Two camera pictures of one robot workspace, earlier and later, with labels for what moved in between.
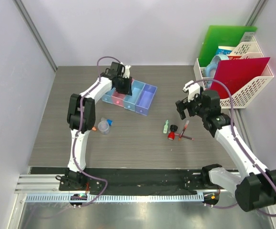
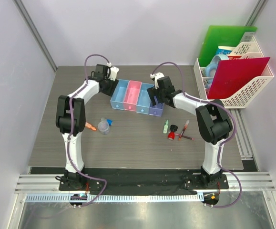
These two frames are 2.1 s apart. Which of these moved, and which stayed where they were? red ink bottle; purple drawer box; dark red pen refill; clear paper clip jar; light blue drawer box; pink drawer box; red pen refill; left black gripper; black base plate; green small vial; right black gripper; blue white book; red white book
Moved: right black gripper; pink drawer box; purple drawer box; left black gripper; light blue drawer box
Stayed: black base plate; dark red pen refill; red white book; red pen refill; red ink bottle; clear paper clip jar; green small vial; blue white book
